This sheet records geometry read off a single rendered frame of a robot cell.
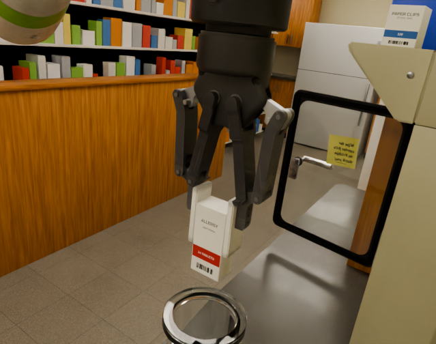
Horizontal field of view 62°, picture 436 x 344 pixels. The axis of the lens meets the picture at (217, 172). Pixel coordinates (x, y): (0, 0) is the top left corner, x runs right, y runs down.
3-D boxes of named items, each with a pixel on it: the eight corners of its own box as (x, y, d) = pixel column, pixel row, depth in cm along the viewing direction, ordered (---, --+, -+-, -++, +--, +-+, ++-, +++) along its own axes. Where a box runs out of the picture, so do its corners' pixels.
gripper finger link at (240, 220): (245, 181, 39) (271, 190, 38) (240, 223, 41) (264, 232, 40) (239, 185, 38) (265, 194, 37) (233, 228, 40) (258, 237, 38)
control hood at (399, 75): (432, 104, 77) (448, 54, 73) (413, 125, 51) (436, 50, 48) (376, 94, 83) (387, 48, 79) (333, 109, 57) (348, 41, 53)
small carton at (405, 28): (421, 50, 59) (432, 9, 57) (414, 48, 55) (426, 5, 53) (389, 46, 62) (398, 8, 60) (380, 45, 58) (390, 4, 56)
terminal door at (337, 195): (372, 270, 91) (420, 112, 77) (271, 222, 109) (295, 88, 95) (374, 269, 92) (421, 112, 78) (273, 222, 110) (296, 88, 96)
